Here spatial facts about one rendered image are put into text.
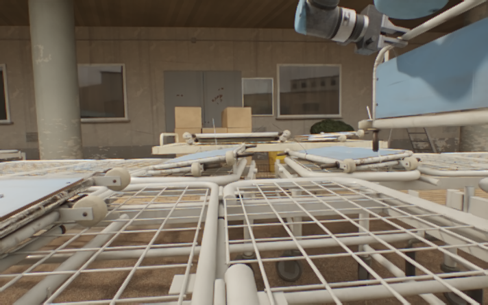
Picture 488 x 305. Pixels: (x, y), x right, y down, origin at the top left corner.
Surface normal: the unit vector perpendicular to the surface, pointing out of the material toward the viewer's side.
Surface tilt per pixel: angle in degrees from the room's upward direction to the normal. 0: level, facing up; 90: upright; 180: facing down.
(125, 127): 90
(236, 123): 90
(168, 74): 90
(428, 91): 90
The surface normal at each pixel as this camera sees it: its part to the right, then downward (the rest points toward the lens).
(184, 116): 0.24, 0.07
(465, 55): -1.00, 0.03
